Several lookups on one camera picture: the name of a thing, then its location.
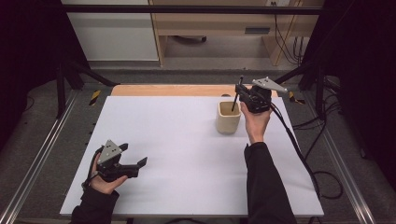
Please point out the cream square ceramic cup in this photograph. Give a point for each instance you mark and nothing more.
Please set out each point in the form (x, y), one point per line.
(228, 123)

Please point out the black horizontal frame bar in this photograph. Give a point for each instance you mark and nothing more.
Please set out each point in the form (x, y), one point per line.
(186, 9)

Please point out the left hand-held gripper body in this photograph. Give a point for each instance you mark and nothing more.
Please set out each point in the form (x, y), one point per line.
(109, 169)

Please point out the light wooden desk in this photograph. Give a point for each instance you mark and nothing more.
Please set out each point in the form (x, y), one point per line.
(211, 21)

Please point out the person's right hand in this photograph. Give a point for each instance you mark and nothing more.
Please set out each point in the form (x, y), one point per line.
(256, 126)

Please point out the person's left hand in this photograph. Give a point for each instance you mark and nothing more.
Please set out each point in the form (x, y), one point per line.
(104, 186)

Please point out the white table cover sheet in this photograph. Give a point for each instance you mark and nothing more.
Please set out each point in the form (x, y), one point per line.
(186, 155)

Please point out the aluminium floor rail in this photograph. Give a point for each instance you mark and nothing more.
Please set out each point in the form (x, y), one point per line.
(37, 158)
(345, 177)

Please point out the yellow black striped tape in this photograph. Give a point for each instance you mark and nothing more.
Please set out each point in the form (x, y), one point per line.
(95, 96)
(293, 97)

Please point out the white cabinet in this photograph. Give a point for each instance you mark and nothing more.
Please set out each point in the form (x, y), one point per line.
(115, 37)

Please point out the black metal stand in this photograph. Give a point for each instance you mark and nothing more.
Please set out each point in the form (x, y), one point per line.
(320, 90)
(61, 90)

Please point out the dark curtain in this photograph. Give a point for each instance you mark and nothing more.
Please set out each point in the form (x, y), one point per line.
(367, 62)
(28, 46)

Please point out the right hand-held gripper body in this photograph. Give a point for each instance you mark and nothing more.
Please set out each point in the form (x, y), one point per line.
(260, 99)

